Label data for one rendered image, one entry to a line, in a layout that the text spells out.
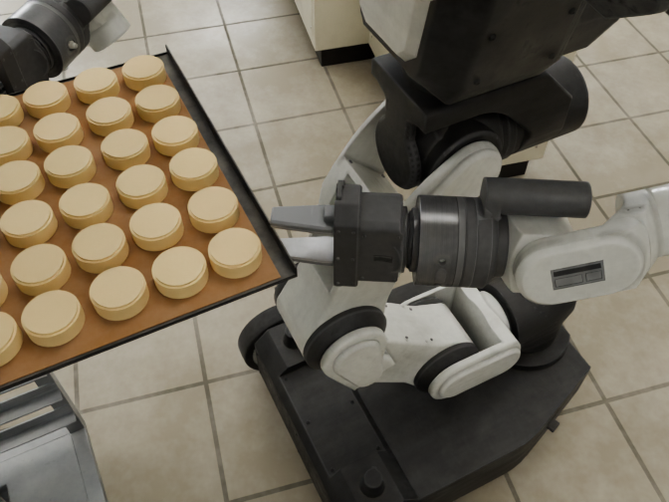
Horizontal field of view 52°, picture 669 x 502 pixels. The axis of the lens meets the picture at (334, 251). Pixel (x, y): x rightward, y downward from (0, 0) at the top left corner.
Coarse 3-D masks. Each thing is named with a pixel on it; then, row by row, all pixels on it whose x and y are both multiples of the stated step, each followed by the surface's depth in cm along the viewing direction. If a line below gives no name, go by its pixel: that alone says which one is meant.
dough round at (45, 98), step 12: (36, 84) 80; (48, 84) 80; (60, 84) 80; (24, 96) 79; (36, 96) 79; (48, 96) 79; (60, 96) 79; (36, 108) 78; (48, 108) 78; (60, 108) 79
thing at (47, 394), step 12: (48, 384) 125; (24, 396) 124; (36, 396) 126; (48, 396) 126; (60, 396) 126; (0, 408) 124; (12, 408) 125; (24, 408) 125; (36, 408) 125; (0, 420) 123; (12, 420) 124
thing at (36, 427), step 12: (60, 408) 132; (72, 408) 134; (36, 420) 131; (48, 420) 133; (60, 420) 133; (72, 420) 133; (0, 432) 129; (12, 432) 130; (24, 432) 132; (36, 432) 132; (48, 432) 132; (0, 444) 130; (12, 444) 130
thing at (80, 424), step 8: (48, 376) 124; (56, 376) 129; (40, 384) 125; (64, 392) 131; (64, 400) 131; (80, 416) 140; (72, 424) 138; (80, 424) 139; (72, 432) 140; (88, 432) 143
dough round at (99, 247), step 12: (96, 228) 66; (108, 228) 66; (84, 240) 65; (96, 240) 65; (108, 240) 65; (120, 240) 65; (84, 252) 64; (96, 252) 64; (108, 252) 64; (120, 252) 65; (84, 264) 64; (96, 264) 64; (108, 264) 64; (120, 264) 65
